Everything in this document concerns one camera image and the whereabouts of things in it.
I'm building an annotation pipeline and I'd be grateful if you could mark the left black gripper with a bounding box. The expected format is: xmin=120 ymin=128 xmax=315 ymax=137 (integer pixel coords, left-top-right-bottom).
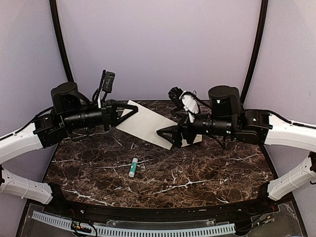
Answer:
xmin=63 ymin=98 xmax=138 ymax=131

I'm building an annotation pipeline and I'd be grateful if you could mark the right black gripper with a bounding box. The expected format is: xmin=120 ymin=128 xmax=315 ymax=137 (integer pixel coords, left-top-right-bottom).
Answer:
xmin=156 ymin=107 xmax=235 ymax=149

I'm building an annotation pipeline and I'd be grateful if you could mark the cream envelope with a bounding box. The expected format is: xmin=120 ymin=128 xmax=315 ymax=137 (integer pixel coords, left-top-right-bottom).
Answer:
xmin=181 ymin=134 xmax=202 ymax=148

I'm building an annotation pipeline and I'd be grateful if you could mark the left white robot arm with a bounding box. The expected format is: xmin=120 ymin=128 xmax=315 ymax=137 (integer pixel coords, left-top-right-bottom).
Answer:
xmin=0 ymin=82 xmax=138 ymax=215

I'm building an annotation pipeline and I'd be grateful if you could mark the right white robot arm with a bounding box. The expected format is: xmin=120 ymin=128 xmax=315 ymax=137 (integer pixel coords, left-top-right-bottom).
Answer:
xmin=157 ymin=85 xmax=316 ymax=214

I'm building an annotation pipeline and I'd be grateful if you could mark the green white glue stick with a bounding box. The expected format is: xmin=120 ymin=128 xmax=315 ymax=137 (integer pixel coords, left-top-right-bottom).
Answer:
xmin=128 ymin=158 xmax=138 ymax=177

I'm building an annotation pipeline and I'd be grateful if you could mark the black front rail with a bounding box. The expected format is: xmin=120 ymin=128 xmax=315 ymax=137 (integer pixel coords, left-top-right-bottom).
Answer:
xmin=44 ymin=198 xmax=277 ymax=223

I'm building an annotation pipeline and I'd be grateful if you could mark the white slotted cable duct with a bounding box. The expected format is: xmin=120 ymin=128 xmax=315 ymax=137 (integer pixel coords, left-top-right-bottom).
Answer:
xmin=32 ymin=211 xmax=236 ymax=237

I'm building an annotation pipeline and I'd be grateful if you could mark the left black frame post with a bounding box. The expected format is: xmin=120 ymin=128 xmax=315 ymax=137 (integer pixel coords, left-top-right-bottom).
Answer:
xmin=49 ymin=0 xmax=74 ymax=82

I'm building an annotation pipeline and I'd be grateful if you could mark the black frame post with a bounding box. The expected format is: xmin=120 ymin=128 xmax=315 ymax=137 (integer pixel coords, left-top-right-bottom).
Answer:
xmin=240 ymin=0 xmax=269 ymax=105
xmin=49 ymin=0 xmax=74 ymax=82

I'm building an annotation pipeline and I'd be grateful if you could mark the right black frame post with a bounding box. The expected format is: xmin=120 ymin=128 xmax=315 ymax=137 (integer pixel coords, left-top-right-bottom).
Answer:
xmin=240 ymin=0 xmax=269 ymax=105

